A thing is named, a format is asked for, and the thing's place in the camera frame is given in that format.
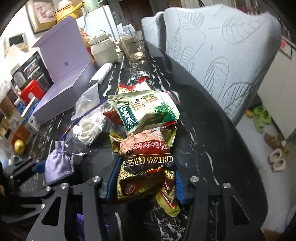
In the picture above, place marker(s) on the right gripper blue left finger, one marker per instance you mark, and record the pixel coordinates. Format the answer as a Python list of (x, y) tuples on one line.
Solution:
[(84, 211)]

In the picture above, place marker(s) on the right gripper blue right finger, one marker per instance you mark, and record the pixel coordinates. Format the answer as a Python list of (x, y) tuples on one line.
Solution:
[(217, 212)]

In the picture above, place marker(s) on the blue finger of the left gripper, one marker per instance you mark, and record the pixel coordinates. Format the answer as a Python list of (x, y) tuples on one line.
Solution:
[(39, 167)]

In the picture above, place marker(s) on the clear bag with white item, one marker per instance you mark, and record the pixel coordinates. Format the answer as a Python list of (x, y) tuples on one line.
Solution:
[(88, 120)]

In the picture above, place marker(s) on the brown cereal snack packet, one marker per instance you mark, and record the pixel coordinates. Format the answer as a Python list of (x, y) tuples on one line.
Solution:
[(148, 167)]

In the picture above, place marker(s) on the green white medicine packet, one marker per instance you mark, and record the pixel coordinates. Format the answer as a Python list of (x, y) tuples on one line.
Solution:
[(143, 110)]

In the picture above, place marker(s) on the red foil snack packet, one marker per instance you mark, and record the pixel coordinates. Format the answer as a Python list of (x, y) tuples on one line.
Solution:
[(113, 116)]

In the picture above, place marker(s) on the gold foil ball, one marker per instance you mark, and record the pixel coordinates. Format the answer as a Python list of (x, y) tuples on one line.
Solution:
[(19, 147)]

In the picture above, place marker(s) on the blue white small box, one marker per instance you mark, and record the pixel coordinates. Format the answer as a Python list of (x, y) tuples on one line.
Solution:
[(29, 121)]

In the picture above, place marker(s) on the beige slippers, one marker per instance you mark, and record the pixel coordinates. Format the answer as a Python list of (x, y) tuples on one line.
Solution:
[(277, 161)]

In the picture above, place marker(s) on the red plastic container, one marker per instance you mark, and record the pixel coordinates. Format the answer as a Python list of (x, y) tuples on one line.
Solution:
[(31, 90)]

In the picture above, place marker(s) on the black printed food bag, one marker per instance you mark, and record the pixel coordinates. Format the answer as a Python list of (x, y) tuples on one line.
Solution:
[(33, 69)]

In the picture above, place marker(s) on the green children slippers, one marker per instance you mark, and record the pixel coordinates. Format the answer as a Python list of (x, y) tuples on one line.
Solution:
[(260, 116)]

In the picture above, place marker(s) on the open lavender gift box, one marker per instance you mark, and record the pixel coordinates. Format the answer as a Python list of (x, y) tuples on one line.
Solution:
[(69, 65)]

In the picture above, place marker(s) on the white ceramic lidded pot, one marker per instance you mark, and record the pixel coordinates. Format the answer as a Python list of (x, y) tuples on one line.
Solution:
[(103, 48)]

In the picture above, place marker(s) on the clear glass mug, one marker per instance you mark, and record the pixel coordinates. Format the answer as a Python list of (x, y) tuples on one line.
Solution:
[(133, 45)]

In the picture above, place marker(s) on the white mini fridge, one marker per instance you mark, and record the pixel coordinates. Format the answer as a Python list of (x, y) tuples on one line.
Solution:
[(97, 21)]

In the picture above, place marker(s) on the pale green electric kettle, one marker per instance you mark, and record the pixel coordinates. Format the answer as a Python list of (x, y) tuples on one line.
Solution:
[(90, 5)]

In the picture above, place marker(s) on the light blue leaf cushion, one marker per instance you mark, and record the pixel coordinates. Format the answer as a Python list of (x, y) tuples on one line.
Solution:
[(226, 50)]

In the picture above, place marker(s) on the wall intercom panel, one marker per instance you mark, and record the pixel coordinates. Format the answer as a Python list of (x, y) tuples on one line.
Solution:
[(19, 40)]

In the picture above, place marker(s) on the framed picture on wall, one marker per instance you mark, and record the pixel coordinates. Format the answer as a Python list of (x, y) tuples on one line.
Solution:
[(41, 15)]

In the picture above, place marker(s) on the yellow pot with handle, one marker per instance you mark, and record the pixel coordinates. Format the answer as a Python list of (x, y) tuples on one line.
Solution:
[(69, 10)]

